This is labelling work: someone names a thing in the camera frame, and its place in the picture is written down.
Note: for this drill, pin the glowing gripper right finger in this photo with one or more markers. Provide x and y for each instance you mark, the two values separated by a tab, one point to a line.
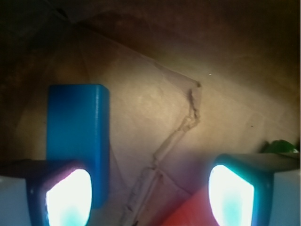
258	189

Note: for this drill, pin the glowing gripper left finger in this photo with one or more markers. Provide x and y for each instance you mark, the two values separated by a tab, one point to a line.
44	193

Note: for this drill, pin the blue rectangular block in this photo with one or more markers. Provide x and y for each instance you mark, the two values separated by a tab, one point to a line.
78	126

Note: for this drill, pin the orange toy carrot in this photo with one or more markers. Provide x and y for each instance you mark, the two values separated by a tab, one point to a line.
196	211

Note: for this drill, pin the brown paper bag tray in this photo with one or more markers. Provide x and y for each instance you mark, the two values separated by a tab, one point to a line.
191	78

